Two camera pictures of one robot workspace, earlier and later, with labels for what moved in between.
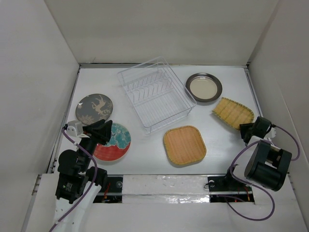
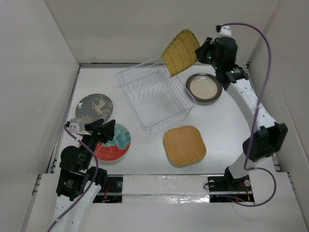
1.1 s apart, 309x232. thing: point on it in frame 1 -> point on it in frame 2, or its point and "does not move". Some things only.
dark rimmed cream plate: [204, 87] does not move
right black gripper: [243, 127] -> [210, 43]
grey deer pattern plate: [93, 108] does not move
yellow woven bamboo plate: [233, 113] -> [180, 53]
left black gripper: [101, 130] does not move
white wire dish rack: [158, 96] does not move
